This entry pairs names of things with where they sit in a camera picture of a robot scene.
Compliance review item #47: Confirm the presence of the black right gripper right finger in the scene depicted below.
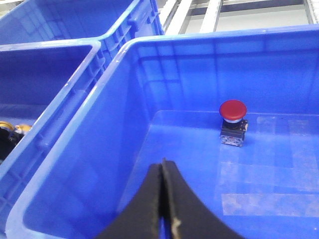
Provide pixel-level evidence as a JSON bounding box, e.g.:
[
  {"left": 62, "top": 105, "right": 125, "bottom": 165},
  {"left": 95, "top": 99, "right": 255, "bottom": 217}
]
[{"left": 161, "top": 159, "right": 243, "bottom": 239}]

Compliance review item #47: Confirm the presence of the far left blue crate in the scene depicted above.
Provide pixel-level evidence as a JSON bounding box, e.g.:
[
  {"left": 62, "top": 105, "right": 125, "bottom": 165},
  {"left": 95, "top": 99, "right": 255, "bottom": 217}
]
[{"left": 0, "top": 0, "right": 163, "bottom": 49}]

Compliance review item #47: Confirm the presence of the blue plastic crate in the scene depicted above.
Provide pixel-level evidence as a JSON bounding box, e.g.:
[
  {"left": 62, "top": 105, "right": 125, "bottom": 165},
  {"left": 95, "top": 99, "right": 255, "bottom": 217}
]
[
  {"left": 5, "top": 24, "right": 319, "bottom": 239},
  {"left": 0, "top": 40, "right": 112, "bottom": 225}
]

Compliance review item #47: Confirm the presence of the left blue plastic crate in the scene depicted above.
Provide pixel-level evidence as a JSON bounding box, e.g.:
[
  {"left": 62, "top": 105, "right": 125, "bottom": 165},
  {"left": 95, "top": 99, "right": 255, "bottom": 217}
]
[{"left": 0, "top": 40, "right": 112, "bottom": 225}]

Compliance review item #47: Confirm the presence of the right blue plastic crate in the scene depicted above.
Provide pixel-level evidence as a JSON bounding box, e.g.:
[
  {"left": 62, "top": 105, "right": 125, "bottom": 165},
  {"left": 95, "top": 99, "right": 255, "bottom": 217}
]
[{"left": 5, "top": 24, "right": 319, "bottom": 239}]

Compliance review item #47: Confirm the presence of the red mushroom push button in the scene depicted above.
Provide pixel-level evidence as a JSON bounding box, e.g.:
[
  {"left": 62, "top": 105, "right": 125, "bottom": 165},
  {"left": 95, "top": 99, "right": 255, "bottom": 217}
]
[{"left": 219, "top": 99, "right": 248, "bottom": 147}]

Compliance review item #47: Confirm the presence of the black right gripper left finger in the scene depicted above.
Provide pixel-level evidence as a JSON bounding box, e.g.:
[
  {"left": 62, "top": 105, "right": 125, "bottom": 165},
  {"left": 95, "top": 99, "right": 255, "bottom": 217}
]
[{"left": 96, "top": 164, "right": 162, "bottom": 239}]

